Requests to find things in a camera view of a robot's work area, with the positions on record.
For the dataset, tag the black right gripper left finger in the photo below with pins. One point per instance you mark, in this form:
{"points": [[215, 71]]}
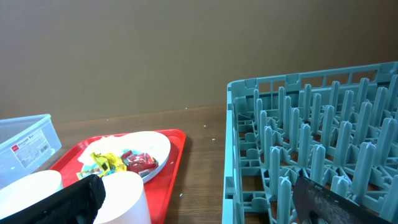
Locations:
{"points": [[77, 203]]}

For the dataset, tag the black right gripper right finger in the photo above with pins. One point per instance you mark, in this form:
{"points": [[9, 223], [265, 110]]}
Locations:
{"points": [[316, 204]]}

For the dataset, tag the pink plastic cup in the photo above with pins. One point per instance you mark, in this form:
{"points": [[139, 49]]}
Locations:
{"points": [[125, 201]]}

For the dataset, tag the yellow snack wrapper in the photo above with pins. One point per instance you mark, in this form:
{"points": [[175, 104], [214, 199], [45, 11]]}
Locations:
{"points": [[105, 164]]}

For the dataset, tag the red snack wrapper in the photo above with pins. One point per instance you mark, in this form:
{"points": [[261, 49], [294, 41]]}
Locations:
{"points": [[141, 163]]}

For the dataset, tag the grey dishwasher rack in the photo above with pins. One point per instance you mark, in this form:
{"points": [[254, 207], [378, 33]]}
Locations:
{"points": [[336, 127]]}

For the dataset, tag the clear plastic waste bin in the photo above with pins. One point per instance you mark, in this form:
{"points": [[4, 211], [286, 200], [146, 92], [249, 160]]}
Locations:
{"points": [[26, 144]]}

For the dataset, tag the red plastic tray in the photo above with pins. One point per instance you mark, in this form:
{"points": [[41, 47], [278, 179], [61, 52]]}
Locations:
{"points": [[158, 189]]}

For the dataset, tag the large light blue plate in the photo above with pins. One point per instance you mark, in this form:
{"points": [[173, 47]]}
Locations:
{"points": [[155, 144]]}

